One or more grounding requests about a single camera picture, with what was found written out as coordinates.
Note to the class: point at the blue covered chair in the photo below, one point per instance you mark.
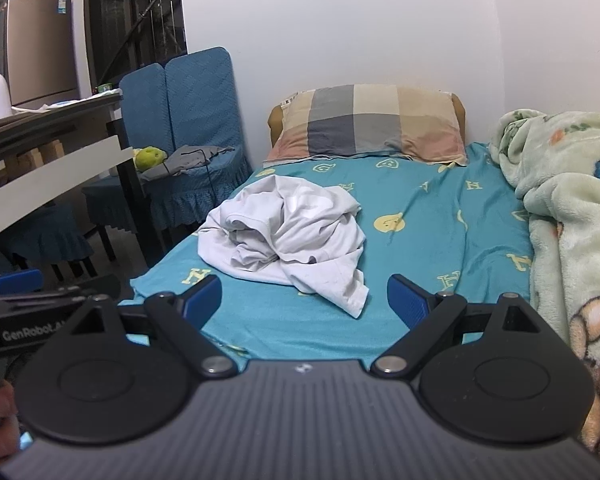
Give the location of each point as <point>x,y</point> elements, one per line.
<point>142,110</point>
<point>200,100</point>
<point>45,235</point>

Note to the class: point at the white shirt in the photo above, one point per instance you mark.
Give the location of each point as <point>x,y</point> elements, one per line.
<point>280,240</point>

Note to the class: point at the grey cloth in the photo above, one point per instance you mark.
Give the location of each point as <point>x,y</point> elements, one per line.
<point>190,160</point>

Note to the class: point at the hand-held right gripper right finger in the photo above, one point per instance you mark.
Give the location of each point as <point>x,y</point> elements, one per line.
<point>407,302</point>

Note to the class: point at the dark dining table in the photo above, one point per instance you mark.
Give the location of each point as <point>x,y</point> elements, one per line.
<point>40,120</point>

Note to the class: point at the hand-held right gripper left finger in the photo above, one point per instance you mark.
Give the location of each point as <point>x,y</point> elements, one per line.
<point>202,302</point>

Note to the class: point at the teal printed bed sheet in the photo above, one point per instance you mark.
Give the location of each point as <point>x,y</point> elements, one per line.
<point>430,200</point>

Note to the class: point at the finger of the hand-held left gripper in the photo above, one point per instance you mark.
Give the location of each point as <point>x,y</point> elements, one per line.
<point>17,281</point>

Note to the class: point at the green plush toy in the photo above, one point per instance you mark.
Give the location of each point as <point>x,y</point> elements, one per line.
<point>149,159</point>

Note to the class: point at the brown refrigerator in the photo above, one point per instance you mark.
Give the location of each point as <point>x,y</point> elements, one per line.
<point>40,50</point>

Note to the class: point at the dark window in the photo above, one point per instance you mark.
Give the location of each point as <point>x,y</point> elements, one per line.
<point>130,20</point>

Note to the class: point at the plaid pillow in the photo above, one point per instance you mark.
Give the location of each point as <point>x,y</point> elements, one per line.
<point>360,120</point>

